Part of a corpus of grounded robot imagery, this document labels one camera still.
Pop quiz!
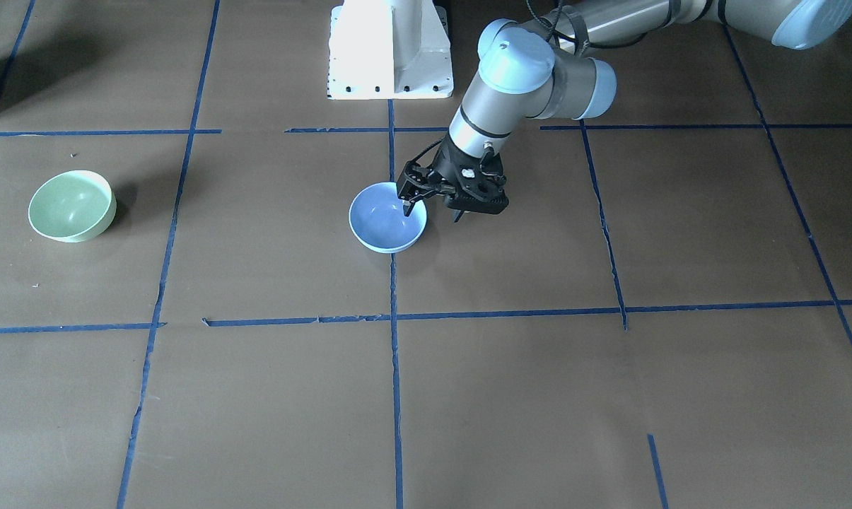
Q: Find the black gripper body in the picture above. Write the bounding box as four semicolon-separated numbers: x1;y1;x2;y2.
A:
426;135;509;215

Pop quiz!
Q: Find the green bowl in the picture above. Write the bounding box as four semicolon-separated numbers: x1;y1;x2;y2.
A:
28;170;117;244

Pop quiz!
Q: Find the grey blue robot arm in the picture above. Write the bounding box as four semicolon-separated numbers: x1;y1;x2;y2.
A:
396;1;852;217

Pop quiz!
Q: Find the blue bowl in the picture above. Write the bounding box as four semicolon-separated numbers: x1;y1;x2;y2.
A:
348;182;428;254

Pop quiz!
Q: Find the white mounting pillar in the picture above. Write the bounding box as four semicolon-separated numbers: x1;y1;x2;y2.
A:
327;1;455;100

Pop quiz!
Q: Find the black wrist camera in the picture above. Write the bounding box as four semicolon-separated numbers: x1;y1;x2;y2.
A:
396;160;444;206

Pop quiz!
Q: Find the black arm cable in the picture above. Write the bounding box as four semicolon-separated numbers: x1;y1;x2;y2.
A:
525;0;653;57

